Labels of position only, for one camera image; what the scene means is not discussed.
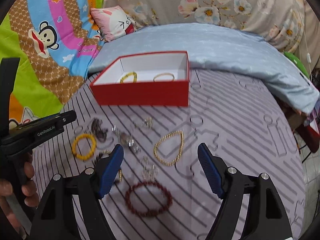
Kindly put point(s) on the red cardboard box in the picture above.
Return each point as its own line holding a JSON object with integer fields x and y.
{"x": 128, "y": 80}

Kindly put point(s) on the lilac striped bed sheet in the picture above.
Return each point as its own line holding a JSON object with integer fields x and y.
{"x": 238, "y": 119}

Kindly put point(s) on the small silver pendant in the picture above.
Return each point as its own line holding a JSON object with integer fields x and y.
{"x": 145, "y": 123}

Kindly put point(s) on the light blue pillow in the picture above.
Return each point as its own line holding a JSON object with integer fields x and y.
{"x": 218, "y": 48}

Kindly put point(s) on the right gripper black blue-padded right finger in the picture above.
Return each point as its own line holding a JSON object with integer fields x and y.
{"x": 266, "y": 216}

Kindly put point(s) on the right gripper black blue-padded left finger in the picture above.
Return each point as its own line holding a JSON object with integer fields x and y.
{"x": 55, "y": 217}

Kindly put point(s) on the grey floral quilt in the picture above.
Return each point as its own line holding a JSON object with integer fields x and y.
{"x": 280, "y": 22}

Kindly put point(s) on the silver metal watch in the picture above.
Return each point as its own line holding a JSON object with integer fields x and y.
{"x": 126, "y": 140}

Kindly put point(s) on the colourful monkey cartoon blanket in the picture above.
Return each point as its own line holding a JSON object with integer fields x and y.
{"x": 55, "y": 41}

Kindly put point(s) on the green plush toy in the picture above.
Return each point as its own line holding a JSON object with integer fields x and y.
{"x": 297, "y": 63}

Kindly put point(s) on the silver chain cluster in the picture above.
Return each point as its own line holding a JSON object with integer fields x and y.
{"x": 150, "y": 170}

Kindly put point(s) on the dark purple bead strand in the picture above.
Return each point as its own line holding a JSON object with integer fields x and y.
{"x": 99, "y": 132}

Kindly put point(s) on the gold bangle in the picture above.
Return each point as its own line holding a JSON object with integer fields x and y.
{"x": 164, "y": 77}

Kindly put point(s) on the pink rabbit cushion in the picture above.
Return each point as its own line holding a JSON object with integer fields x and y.
{"x": 113, "y": 22}

